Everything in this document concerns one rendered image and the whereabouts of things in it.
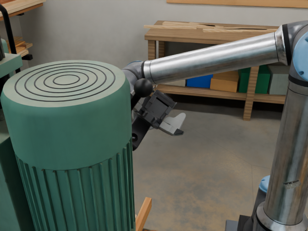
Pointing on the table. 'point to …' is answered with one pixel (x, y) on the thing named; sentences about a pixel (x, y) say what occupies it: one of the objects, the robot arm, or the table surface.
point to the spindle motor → (73, 144)
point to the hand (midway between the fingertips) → (154, 115)
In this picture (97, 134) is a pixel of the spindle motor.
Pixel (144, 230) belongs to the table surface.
